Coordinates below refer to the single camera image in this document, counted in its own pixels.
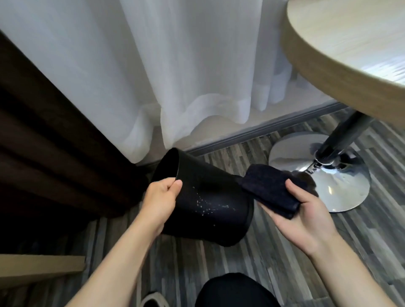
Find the person's right hand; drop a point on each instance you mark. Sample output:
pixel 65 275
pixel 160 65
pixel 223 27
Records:
pixel 308 221

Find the person's left hand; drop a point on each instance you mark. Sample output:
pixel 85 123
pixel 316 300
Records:
pixel 157 203

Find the person's left thumb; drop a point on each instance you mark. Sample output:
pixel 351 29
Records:
pixel 175 188

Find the person's right thumb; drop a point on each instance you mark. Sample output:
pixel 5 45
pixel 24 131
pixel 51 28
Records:
pixel 300 191

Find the dark blue cleaning cloth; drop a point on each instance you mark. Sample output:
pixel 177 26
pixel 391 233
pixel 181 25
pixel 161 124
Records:
pixel 272 189

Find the black plastic waste bin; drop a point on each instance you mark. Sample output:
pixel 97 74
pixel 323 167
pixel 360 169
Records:
pixel 205 199

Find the person's right forearm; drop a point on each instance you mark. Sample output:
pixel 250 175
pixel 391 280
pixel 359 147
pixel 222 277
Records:
pixel 357 273

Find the person's left forearm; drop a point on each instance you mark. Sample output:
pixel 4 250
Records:
pixel 114 268

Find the chrome round table base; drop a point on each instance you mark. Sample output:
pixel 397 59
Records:
pixel 322 172

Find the black table pole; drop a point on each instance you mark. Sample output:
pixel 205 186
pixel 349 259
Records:
pixel 343 136

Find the grey skirting board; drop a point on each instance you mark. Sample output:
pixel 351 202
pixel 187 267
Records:
pixel 265 126

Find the person's shoe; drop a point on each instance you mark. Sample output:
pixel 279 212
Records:
pixel 153 300

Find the white sheer curtain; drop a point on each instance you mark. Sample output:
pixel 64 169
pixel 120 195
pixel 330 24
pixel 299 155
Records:
pixel 152 72

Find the person's black trouser leg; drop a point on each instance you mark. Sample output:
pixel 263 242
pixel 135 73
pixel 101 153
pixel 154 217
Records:
pixel 235 291

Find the dark brown curtain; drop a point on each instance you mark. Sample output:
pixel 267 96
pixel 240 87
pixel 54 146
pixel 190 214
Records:
pixel 60 151

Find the round wooden table top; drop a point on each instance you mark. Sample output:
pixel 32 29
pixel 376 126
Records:
pixel 348 50

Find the light wooden furniture edge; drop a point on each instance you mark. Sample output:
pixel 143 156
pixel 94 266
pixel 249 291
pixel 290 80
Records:
pixel 38 268

